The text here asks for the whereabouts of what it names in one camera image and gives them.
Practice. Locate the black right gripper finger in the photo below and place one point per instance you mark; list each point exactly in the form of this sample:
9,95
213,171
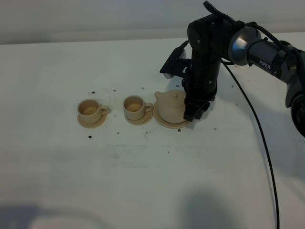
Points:
192,111
200,112

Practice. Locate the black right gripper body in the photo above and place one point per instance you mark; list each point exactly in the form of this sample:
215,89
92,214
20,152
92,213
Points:
201,82

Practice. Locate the beige left teacup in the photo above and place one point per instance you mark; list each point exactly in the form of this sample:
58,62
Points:
90,111

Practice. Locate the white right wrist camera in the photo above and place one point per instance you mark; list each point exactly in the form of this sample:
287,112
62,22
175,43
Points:
177,64

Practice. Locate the beige left cup saucer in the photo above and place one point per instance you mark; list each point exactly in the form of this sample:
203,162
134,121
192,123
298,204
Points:
91,121

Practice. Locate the beige teapot saucer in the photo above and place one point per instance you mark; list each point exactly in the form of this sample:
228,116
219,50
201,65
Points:
164,123

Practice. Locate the beige cup saucer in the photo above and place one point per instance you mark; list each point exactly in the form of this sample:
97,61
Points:
91,121
145,119

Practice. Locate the beige teacup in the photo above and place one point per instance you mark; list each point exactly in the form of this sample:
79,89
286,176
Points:
135,107
90,111

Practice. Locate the beige ceramic teapot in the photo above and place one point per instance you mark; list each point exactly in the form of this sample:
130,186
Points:
171,106

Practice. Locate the beige middle cup saucer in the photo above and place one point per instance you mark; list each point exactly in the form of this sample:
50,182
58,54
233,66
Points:
145,119

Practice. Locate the beige middle teacup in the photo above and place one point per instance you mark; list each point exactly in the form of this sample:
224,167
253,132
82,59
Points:
135,107

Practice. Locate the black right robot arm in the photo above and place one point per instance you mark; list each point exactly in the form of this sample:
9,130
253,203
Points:
216,37

